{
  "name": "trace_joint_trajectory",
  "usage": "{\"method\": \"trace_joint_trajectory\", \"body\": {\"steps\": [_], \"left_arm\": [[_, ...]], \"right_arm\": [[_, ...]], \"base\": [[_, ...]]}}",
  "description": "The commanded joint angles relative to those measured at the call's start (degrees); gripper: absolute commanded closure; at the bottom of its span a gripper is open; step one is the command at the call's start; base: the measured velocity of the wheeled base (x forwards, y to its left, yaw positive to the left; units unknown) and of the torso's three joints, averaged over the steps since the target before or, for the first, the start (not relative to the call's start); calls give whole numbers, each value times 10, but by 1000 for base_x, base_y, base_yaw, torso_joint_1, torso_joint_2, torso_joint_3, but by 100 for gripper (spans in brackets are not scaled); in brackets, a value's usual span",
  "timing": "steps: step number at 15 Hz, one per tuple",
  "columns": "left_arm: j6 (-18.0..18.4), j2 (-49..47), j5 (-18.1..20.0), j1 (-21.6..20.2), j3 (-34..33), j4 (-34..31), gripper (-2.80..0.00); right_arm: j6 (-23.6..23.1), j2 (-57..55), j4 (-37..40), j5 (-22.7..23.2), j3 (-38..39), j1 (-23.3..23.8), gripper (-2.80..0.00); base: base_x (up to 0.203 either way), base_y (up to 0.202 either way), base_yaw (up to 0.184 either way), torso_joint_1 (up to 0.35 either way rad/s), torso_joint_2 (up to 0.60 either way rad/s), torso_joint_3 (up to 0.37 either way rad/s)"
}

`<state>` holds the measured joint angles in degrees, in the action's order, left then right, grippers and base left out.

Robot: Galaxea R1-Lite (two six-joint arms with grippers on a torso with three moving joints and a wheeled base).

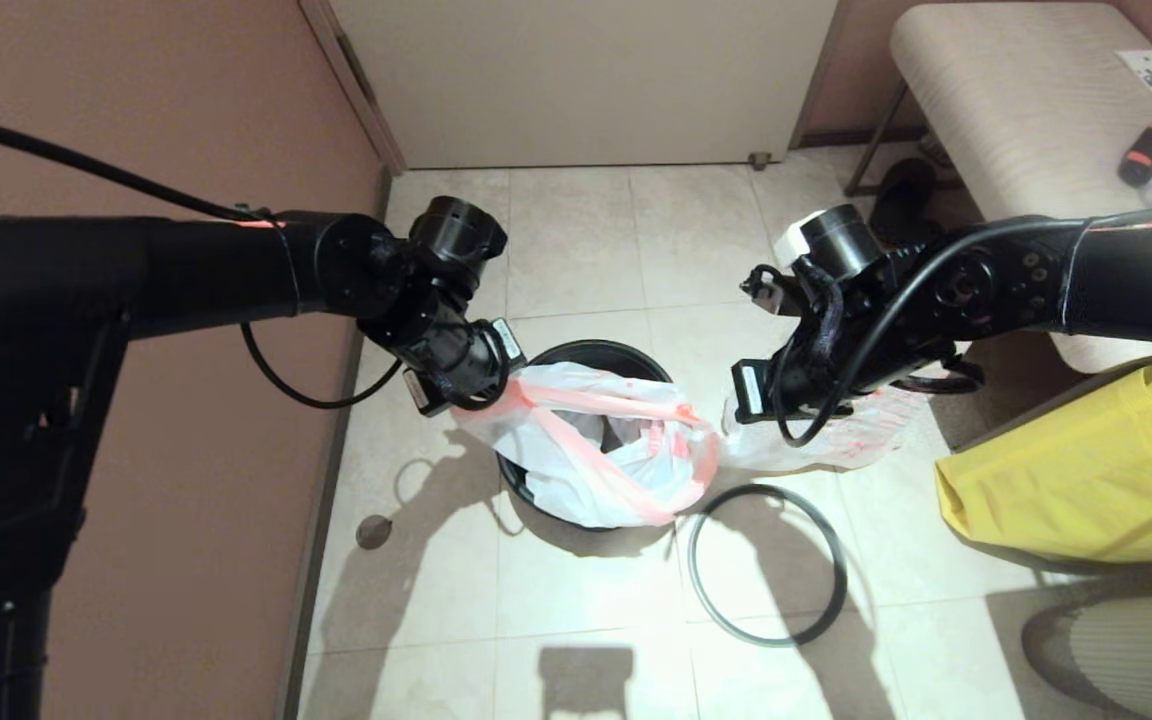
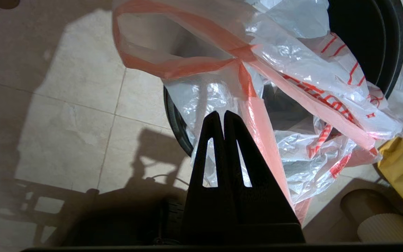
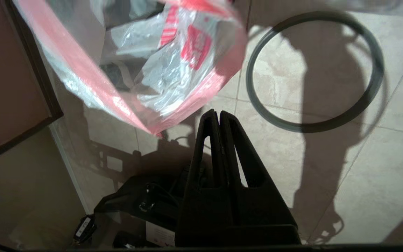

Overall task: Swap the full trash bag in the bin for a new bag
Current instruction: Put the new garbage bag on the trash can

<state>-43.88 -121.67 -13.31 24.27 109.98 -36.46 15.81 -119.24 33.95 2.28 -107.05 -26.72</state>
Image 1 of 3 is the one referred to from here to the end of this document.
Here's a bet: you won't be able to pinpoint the spare white red plastic bag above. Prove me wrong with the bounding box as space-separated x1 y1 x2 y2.
721 365 942 472

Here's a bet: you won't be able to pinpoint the white and red plastic bag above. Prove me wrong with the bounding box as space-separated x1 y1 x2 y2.
451 362 722 529

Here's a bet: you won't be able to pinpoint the grey bin rim ring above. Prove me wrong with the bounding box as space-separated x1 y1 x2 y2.
686 483 849 648

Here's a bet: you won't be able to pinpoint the black round trash bin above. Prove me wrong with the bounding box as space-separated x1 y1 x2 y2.
496 340 679 533

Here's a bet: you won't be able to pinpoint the yellow fabric bag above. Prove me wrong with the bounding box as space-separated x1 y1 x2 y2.
933 360 1152 563

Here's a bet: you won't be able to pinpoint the black slipper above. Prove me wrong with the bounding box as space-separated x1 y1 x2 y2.
869 158 937 246

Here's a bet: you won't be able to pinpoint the pale door panel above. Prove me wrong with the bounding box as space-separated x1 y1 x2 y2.
326 0 837 169

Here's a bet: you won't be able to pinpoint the light wood bench metal legs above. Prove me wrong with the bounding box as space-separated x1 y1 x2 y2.
841 2 1152 373

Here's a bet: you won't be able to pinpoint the black and red marker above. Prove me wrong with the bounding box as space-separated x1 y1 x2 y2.
1118 123 1152 188

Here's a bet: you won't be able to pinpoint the grey ribbed round stool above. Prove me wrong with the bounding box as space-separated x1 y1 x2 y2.
1021 590 1152 720

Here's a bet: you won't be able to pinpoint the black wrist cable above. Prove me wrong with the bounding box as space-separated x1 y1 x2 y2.
772 215 1152 449
239 320 513 413

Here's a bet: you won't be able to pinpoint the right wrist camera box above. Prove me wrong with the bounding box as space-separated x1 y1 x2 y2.
740 264 789 313

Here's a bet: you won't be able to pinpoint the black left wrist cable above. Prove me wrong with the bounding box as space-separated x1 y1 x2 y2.
239 320 513 413

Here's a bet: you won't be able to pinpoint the brown door frame post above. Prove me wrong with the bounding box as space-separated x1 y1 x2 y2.
296 0 408 177
786 0 849 151

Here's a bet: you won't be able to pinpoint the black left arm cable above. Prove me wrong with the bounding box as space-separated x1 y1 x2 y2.
0 110 269 224

